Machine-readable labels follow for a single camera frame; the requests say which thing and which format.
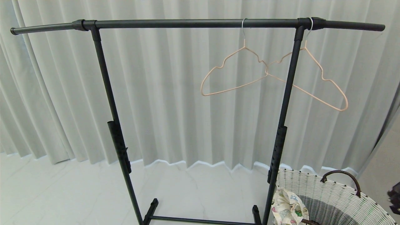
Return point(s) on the white laundry basket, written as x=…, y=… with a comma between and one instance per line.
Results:
x=312, y=187

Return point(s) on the white curtain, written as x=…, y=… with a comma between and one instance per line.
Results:
x=172, y=93

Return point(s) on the black clothes rack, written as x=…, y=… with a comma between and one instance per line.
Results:
x=187, y=23

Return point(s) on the pink clothes hanger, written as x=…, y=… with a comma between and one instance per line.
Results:
x=244, y=44
x=347, y=103

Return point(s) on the cream printed garment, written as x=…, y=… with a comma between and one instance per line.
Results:
x=287, y=209

